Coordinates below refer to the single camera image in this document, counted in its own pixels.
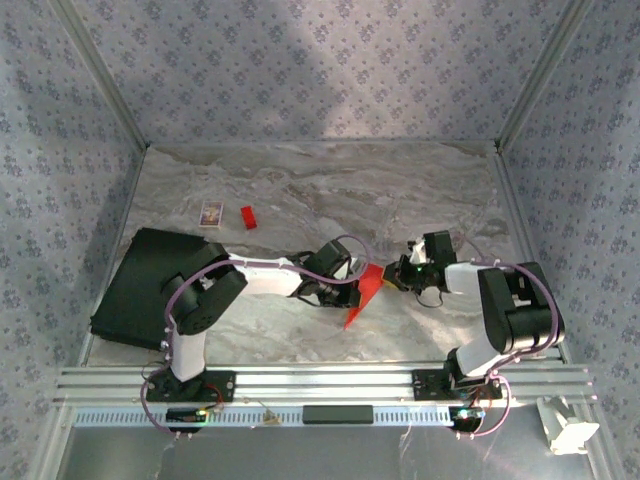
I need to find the red paper sheet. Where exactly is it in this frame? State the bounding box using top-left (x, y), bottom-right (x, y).
top-left (342, 263), bottom-right (385, 331)

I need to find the black rectangular bar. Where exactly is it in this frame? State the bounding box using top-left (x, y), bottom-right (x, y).
top-left (302, 405), bottom-right (375, 425)

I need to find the small picture card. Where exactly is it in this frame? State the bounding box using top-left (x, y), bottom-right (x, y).
top-left (198, 200), bottom-right (225, 230)

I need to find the black mat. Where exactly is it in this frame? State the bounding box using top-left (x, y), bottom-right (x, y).
top-left (89, 227), bottom-right (224, 351)

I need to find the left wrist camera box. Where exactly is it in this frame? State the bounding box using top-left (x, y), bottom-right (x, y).
top-left (301, 238), bottom-right (362, 282)

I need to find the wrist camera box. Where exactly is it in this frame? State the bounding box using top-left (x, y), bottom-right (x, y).
top-left (301, 238), bottom-right (362, 282)
top-left (406, 230), bottom-right (459, 267)

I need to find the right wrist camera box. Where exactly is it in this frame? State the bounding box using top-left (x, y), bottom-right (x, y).
top-left (406, 230), bottom-right (459, 267)

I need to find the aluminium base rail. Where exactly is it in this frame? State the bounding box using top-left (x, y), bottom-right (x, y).
top-left (53, 363), bottom-right (599, 405)

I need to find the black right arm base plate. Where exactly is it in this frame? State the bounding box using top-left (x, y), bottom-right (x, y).
top-left (411, 369), bottom-right (503, 401)

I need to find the aluminium table side rail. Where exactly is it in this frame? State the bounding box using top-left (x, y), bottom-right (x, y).
top-left (77, 144), bottom-right (151, 369)
top-left (492, 142), bottom-right (574, 364)

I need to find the slotted grey cable duct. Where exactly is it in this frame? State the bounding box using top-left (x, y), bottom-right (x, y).
top-left (72, 404), bottom-right (454, 429)

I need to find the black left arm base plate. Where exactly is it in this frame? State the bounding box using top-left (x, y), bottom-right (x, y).
top-left (145, 370), bottom-right (236, 404)

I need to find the white plastic bracket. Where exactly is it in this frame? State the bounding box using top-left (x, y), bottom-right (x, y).
top-left (536, 396), bottom-right (600, 456)

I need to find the aluminium frame post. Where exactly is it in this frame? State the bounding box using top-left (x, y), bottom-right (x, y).
top-left (49, 0), bottom-right (151, 151)
top-left (496, 0), bottom-right (599, 151)

